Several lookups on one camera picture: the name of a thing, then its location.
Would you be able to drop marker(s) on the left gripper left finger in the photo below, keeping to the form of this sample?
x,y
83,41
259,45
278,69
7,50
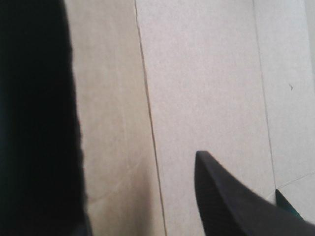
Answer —
x,y
37,123

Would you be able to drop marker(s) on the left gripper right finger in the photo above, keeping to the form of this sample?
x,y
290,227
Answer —
x,y
229,206

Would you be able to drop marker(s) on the brown cardboard box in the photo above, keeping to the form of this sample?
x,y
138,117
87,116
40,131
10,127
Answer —
x,y
197,86

